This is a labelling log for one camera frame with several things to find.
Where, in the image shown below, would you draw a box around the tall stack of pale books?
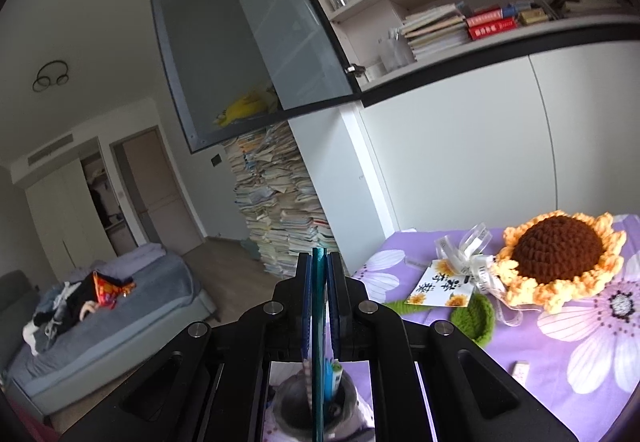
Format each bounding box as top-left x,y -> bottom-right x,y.
400,2 -> 471,62

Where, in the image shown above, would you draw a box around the clear ribbon bow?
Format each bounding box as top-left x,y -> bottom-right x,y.
434,222 -> 523,328

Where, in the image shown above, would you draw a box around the clear plastic containers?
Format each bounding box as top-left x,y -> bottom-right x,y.
377,27 -> 416,70

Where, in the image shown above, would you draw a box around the glass cabinet door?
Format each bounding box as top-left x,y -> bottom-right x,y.
146,0 -> 362,153

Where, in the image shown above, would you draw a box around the white wardrobe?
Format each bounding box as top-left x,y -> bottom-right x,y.
10,137 -> 136,283

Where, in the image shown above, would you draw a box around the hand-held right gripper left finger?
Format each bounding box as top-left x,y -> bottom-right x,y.
60,252 -> 313,442

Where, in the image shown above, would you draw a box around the white bookshelf cabinet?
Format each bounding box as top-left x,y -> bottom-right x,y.
272,0 -> 640,268

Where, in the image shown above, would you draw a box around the pile of clothes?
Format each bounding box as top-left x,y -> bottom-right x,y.
22,279 -> 101,355

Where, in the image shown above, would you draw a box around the book stack with red spines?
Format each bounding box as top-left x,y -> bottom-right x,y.
465,5 -> 518,42

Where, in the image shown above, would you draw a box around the purple floral tablecloth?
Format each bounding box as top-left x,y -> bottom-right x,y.
350,212 -> 640,442

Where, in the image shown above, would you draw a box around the black ring ceiling lamp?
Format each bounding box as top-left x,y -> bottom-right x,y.
32,60 -> 71,92

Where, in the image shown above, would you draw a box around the red orange bag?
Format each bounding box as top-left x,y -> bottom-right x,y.
92,272 -> 135,307

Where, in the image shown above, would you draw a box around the tall pile of books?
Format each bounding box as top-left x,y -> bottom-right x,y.
222,119 -> 335,280

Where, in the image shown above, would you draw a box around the small stack of yellow books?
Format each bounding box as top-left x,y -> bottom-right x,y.
502,0 -> 551,26

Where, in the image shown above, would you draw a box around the brown room door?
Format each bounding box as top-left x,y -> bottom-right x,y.
112,126 -> 203,257

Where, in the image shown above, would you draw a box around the grey polka dot pen holder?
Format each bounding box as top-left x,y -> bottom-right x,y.
270,362 -> 373,438

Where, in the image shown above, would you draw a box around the floral gift card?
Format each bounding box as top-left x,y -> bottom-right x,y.
402,258 -> 475,308

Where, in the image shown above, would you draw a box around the wall air vent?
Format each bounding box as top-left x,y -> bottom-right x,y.
26,133 -> 74,167

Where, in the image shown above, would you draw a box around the green crochet stem and leaf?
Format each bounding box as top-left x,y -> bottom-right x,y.
382,295 -> 496,348

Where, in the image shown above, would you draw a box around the yellow plush toy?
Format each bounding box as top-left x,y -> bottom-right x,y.
214,90 -> 275,125

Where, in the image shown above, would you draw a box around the crochet sunflower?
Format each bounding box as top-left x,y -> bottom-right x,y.
495,211 -> 628,314

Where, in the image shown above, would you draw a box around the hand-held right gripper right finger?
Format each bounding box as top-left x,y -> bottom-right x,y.
326,252 -> 576,442

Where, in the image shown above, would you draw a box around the grey bed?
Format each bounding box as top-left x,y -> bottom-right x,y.
0,245 -> 217,418

